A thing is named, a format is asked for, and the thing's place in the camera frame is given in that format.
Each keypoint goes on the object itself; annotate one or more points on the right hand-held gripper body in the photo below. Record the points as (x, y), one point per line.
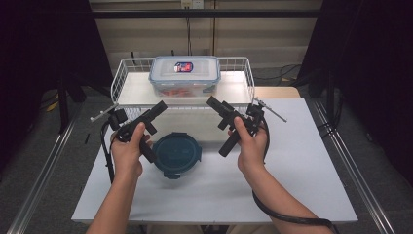
(251, 120)

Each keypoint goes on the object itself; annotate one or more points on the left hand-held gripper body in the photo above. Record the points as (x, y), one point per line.
(125, 128)

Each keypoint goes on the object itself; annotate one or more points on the person's left hand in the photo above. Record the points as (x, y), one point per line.
(128, 156)

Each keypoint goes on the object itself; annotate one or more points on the person's right hand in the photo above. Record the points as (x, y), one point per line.
(251, 152)

